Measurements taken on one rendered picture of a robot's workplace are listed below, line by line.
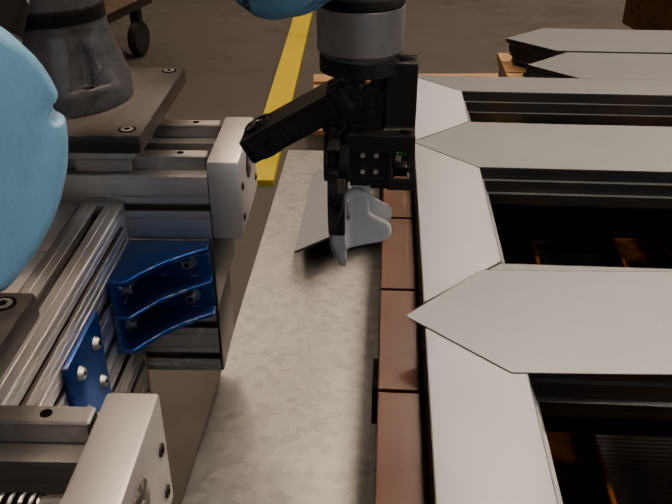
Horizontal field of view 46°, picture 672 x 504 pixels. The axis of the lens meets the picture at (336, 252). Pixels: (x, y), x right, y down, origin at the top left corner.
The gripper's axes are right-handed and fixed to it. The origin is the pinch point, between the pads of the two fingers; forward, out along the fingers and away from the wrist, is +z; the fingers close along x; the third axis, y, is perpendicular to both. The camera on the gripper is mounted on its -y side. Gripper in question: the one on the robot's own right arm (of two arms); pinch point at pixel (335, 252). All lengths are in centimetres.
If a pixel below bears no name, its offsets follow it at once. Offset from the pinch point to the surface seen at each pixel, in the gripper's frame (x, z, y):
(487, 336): -5.8, 5.5, 14.9
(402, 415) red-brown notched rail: -12.9, 9.6, 6.9
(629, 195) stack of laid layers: 34, 9, 39
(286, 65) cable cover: 366, 90, -51
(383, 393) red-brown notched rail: -9.9, 9.6, 5.1
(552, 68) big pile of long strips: 89, 7, 38
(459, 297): 0.9, 5.5, 12.8
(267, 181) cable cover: 211, 90, -40
